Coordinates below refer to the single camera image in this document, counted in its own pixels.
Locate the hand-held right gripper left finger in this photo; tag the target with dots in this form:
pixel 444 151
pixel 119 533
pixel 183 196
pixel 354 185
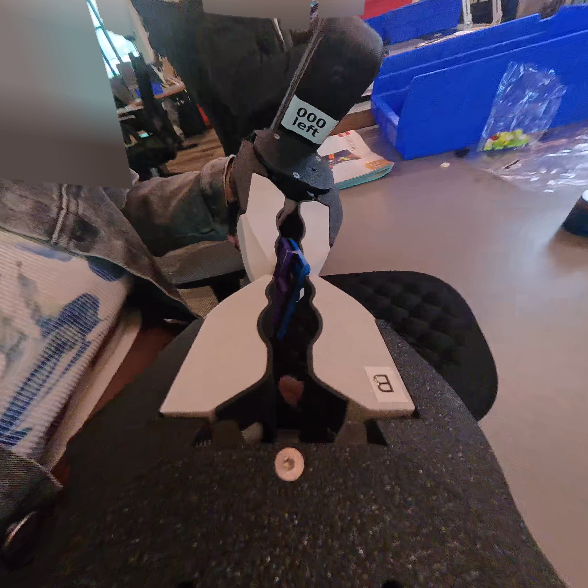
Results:
pixel 220 349

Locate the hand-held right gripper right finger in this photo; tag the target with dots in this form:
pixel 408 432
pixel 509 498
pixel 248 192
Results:
pixel 353 349

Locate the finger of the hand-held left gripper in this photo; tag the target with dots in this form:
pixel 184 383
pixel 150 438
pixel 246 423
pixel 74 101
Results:
pixel 259 220
pixel 317 229

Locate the blue and purple brick assembly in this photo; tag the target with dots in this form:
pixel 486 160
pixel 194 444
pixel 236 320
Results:
pixel 287 275

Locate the person's left hand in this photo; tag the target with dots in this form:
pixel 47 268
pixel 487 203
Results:
pixel 228 190

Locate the person's right hand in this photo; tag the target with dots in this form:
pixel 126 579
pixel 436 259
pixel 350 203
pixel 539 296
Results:
pixel 290 390

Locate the brick instruction booklet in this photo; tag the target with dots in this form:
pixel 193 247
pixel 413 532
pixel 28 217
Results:
pixel 363 160

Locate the grey mesh office chair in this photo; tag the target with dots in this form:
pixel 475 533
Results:
pixel 202 266

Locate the black quilted wrist rest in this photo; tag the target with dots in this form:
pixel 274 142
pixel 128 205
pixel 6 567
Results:
pixel 427 321

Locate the person's brown trousers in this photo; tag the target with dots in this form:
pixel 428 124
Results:
pixel 138 349

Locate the black office chair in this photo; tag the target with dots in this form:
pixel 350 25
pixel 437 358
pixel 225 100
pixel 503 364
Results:
pixel 151 128

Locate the blue storage bin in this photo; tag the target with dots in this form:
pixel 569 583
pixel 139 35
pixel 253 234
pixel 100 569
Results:
pixel 450 115
pixel 413 23

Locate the person's patterned shirt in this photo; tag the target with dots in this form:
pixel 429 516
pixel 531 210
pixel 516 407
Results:
pixel 55 321

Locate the person's denim jacket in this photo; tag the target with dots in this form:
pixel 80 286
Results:
pixel 69 220

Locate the clear plastic bag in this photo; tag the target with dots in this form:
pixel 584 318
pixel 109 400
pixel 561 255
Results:
pixel 528 105

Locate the dark blue brick game console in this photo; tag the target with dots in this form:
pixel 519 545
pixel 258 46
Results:
pixel 579 220

